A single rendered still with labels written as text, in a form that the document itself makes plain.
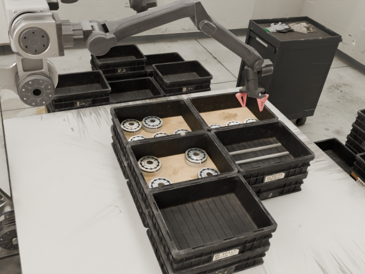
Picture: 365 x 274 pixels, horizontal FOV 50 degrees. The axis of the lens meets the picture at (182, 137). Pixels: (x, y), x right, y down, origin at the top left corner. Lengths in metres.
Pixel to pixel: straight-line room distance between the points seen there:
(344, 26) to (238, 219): 4.18
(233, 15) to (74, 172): 3.91
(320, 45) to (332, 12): 2.29
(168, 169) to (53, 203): 0.51
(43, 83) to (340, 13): 4.42
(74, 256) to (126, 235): 0.22
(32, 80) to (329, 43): 2.42
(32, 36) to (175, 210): 0.81
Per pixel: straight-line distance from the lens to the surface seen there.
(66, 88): 2.98
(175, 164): 1.75
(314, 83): 3.53
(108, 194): 1.79
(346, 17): 5.44
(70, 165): 1.95
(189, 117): 1.98
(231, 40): 1.59
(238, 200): 1.65
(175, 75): 3.20
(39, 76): 1.64
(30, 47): 1.32
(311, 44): 3.27
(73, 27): 1.34
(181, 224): 1.51
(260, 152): 1.92
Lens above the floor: 1.97
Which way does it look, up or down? 36 degrees down
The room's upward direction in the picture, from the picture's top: 7 degrees clockwise
